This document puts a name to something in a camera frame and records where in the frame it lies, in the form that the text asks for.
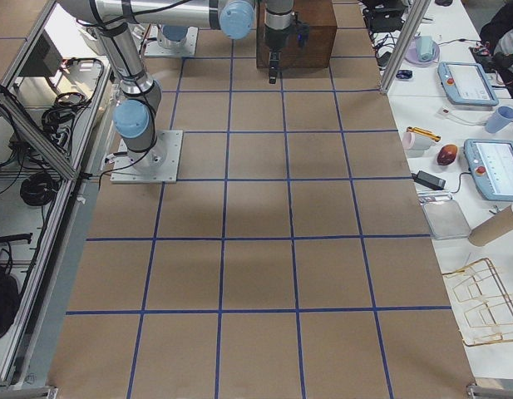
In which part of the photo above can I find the black rectangular device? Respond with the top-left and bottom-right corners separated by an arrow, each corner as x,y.
412,170 -> 446,190

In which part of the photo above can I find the upper teach pendant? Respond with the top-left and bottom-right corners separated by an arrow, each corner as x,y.
437,62 -> 499,107

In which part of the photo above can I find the gold wire rack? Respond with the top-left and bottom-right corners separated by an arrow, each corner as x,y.
442,258 -> 513,347

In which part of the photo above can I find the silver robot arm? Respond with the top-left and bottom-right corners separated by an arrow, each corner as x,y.
60,1 -> 256,171
157,25 -> 189,48

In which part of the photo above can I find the dark wooden drawer cabinet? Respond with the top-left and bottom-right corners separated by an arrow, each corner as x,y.
279,0 -> 337,69

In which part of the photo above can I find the pink paper cup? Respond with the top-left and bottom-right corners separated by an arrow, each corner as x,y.
402,131 -> 435,151

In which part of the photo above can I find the light blue plastic cup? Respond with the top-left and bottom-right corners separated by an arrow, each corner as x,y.
485,106 -> 513,134

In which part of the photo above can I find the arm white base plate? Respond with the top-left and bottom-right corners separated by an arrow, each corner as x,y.
142,25 -> 199,58
110,131 -> 183,184

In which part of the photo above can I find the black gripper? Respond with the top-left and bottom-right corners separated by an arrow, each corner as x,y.
264,25 -> 290,85

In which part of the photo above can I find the white remote with cable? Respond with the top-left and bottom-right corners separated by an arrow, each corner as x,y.
437,107 -> 486,126

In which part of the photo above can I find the small black connector box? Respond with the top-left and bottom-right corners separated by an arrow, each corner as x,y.
396,69 -> 413,81

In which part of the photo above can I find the metal tray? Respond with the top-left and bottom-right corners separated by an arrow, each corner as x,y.
422,199 -> 471,240

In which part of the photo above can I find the teal block in bowl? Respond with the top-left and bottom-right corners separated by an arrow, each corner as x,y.
416,36 -> 435,62

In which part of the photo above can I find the lower teach pendant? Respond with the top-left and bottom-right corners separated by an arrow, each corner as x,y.
463,139 -> 513,202

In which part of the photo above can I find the cardboard tube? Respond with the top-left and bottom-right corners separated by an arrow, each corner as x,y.
468,203 -> 513,247

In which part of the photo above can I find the dark red object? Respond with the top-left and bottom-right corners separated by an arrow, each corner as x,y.
437,144 -> 458,166

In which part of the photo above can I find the teach pendant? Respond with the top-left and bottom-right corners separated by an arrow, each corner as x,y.
437,62 -> 499,107
463,139 -> 513,202

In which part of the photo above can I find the white bowl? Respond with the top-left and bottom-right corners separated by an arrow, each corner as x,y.
405,36 -> 440,66

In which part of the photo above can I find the aluminium frame post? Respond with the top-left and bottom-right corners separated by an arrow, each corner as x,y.
380,0 -> 431,95

